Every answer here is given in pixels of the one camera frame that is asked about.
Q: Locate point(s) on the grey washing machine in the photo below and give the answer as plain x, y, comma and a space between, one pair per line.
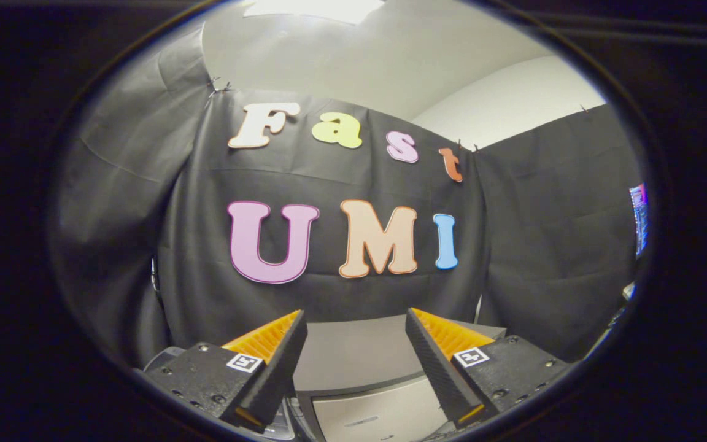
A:
286, 423

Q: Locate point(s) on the black backdrop cloth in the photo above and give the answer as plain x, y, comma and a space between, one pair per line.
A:
544, 215

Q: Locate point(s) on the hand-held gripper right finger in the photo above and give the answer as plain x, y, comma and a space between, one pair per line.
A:
433, 368

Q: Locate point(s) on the beige cabinet with grey top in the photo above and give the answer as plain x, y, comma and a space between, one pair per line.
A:
353, 350

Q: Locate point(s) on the computer monitor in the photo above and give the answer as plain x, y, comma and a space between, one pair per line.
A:
638, 218

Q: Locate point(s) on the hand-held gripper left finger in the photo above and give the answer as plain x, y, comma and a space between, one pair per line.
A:
283, 368

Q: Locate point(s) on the ceiling light panel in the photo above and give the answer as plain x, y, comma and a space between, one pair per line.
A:
316, 9

